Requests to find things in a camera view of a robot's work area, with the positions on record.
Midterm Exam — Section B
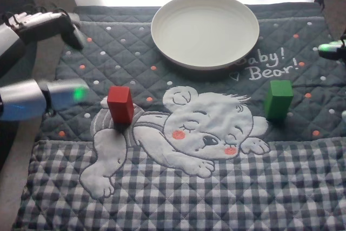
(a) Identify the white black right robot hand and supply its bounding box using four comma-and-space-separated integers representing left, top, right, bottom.
317, 32, 346, 61

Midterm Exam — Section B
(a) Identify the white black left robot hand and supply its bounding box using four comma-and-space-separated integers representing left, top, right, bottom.
0, 5, 87, 67

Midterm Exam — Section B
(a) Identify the green rectangular wooden block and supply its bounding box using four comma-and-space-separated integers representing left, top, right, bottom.
264, 80, 294, 121

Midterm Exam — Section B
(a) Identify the red rectangular wooden block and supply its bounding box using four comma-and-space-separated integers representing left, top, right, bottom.
107, 85, 135, 124

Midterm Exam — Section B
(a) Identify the white round plate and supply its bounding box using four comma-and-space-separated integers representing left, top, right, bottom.
150, 0, 260, 70

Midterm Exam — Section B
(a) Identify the grey quilt with bear print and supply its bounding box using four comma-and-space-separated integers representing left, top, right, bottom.
12, 5, 346, 231

